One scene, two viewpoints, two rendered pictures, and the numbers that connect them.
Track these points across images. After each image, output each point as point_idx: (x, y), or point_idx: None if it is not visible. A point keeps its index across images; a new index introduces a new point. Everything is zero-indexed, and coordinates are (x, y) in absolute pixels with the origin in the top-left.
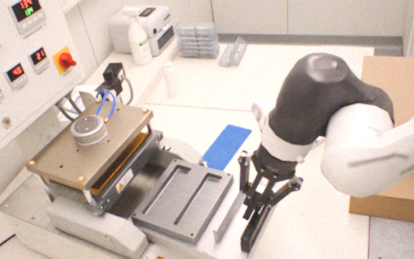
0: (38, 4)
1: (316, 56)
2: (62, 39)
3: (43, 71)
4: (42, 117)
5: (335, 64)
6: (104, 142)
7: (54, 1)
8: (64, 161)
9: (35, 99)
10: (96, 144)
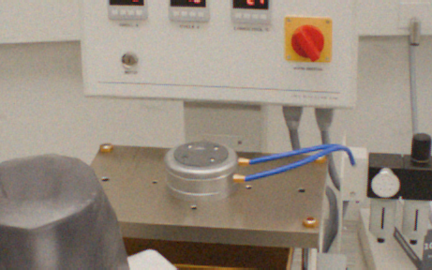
0: None
1: (56, 165)
2: (327, 4)
3: (250, 30)
4: (224, 112)
5: (33, 198)
6: (186, 204)
7: None
8: (119, 178)
9: (207, 66)
10: (176, 198)
